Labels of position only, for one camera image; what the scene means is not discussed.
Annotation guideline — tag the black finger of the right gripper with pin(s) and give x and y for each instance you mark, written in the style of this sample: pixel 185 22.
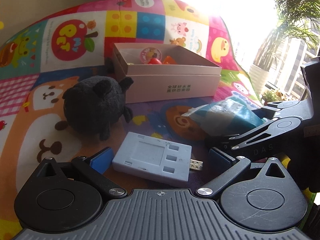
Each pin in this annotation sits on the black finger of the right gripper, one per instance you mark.
pixel 279 109

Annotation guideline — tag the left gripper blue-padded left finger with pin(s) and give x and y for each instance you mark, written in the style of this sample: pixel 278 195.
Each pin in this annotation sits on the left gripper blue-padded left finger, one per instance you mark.
pixel 91 171

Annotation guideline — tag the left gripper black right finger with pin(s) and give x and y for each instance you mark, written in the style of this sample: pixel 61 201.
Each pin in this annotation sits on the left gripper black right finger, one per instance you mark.
pixel 229 169

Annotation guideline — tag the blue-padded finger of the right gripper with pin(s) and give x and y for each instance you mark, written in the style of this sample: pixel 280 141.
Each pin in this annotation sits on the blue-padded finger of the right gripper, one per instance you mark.
pixel 267 131

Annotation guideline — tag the blue wet wipes pack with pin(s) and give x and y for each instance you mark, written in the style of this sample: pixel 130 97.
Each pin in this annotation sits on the blue wet wipes pack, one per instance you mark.
pixel 224 117

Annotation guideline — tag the grey white usb device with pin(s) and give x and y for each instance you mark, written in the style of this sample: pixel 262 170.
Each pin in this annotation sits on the grey white usb device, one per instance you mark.
pixel 155 159

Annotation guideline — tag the black plush bear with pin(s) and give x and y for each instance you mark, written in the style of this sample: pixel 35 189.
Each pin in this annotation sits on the black plush bear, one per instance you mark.
pixel 94 104

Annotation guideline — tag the orange plastic scoop toy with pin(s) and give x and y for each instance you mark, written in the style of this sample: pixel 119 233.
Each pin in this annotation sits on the orange plastic scoop toy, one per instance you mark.
pixel 169 60

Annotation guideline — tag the red hooded doll figure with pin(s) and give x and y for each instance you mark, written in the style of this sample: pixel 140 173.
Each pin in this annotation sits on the red hooded doll figure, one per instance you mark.
pixel 154 60

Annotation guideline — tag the potted palm plant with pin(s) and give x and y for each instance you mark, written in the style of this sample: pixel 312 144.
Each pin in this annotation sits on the potted palm plant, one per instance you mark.
pixel 297 20

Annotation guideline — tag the pink cardboard box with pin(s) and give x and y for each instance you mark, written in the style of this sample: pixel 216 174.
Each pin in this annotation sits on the pink cardboard box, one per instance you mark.
pixel 193 75

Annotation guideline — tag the colourful cartoon play mat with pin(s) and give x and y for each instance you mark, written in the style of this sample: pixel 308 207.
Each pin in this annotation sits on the colourful cartoon play mat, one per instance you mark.
pixel 42 196

